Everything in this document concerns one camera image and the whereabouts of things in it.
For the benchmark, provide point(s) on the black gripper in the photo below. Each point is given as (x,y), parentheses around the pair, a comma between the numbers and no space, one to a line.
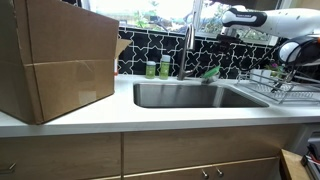
(228,41)

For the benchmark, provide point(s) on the green sponge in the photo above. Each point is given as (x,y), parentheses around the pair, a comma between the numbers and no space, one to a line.
(212,71)

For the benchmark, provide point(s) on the steel kitchen faucet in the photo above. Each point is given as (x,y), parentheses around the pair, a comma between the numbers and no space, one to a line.
(189,43)

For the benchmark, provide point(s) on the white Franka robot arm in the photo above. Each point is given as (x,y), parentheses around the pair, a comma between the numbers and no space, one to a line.
(286,21)

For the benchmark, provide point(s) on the wooden kitchen cabinet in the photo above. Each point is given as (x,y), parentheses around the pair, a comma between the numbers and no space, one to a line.
(66,153)

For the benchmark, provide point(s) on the stainless steel sink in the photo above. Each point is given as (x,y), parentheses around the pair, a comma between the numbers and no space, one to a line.
(186,95)

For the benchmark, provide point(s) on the white pot with plant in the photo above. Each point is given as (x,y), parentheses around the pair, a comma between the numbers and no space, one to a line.
(260,75)

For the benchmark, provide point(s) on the metal cabinet knob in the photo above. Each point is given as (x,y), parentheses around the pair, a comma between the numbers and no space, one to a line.
(205,173)
(219,171)

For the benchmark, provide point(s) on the brown cardboard box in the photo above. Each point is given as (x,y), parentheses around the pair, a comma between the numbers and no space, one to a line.
(66,66)

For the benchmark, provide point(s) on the short green soap bottle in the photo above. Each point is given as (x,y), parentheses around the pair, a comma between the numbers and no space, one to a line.
(150,70)

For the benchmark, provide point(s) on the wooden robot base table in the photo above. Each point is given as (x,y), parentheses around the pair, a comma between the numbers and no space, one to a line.
(293,166)

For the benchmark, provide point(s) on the white sponge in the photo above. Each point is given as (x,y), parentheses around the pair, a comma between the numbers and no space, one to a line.
(209,80)

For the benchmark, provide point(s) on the kitchen window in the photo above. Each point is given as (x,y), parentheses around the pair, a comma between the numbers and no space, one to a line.
(166,10)

